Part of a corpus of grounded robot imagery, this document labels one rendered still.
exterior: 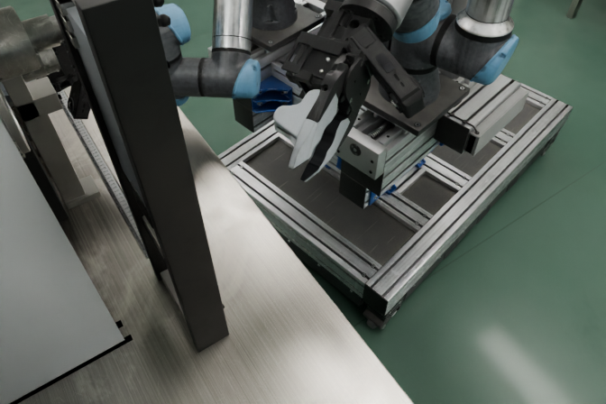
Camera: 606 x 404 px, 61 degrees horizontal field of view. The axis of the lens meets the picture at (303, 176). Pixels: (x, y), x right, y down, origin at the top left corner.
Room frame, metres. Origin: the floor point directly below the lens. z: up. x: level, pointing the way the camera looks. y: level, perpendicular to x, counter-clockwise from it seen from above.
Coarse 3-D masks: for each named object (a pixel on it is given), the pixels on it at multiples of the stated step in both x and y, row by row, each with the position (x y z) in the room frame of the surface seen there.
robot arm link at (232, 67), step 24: (216, 0) 0.90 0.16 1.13; (240, 0) 0.90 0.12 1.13; (216, 24) 0.87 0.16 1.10; (240, 24) 0.87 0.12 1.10; (216, 48) 0.84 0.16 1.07; (240, 48) 0.84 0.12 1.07; (216, 72) 0.80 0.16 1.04; (240, 72) 0.80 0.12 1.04; (216, 96) 0.80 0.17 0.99; (240, 96) 0.79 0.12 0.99
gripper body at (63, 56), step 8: (56, 48) 0.71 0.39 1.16; (64, 48) 0.71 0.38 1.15; (56, 56) 0.71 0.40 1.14; (64, 56) 0.71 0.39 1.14; (64, 64) 0.71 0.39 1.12; (72, 64) 0.73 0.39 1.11; (56, 72) 0.70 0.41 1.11; (64, 72) 0.71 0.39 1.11; (72, 72) 0.71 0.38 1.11; (56, 80) 0.70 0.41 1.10; (64, 80) 0.70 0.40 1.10; (72, 80) 0.71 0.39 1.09; (64, 88) 0.70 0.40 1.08
